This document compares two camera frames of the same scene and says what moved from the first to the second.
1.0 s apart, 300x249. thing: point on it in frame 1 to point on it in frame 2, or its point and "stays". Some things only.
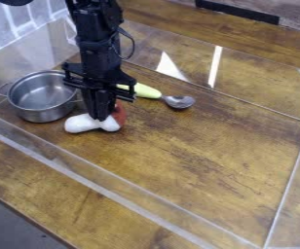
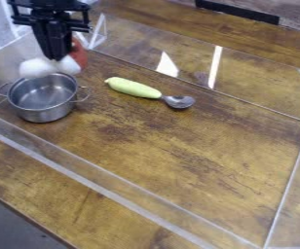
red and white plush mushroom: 81,123 to 40,67
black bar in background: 236,12 stays
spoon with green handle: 144,90 stays
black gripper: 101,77 to 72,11
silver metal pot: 40,95 stays
